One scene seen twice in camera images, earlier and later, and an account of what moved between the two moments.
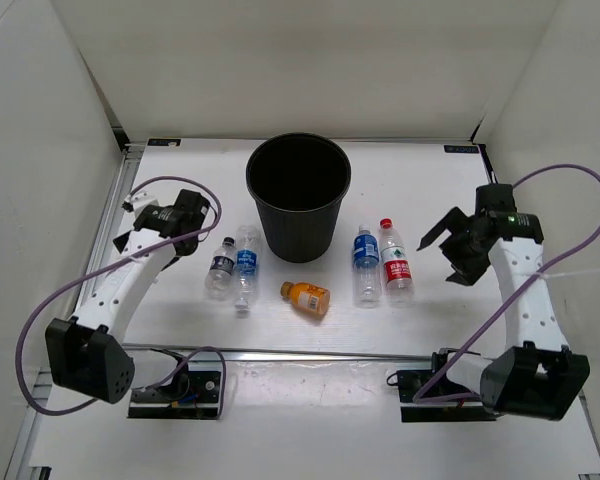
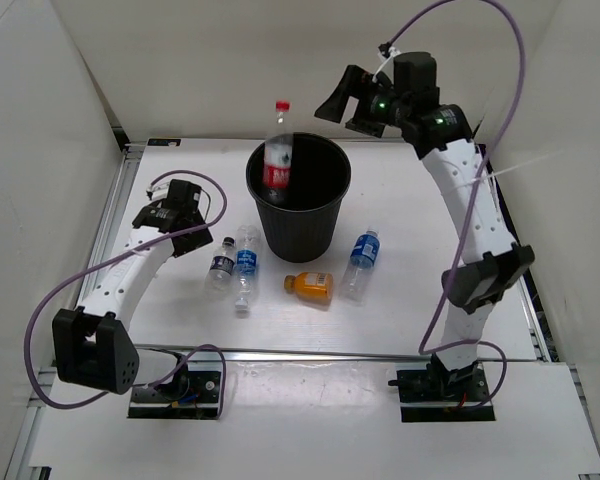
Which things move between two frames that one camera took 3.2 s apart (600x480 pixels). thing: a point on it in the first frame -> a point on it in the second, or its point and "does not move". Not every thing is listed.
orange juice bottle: (308, 298) -> (310, 286)
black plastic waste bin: (299, 182) does not move
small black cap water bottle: (218, 277) does not move
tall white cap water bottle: (247, 244) does not move
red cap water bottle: (397, 268) -> (278, 159)
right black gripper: (467, 270) -> (356, 82)
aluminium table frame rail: (174, 353) does not move
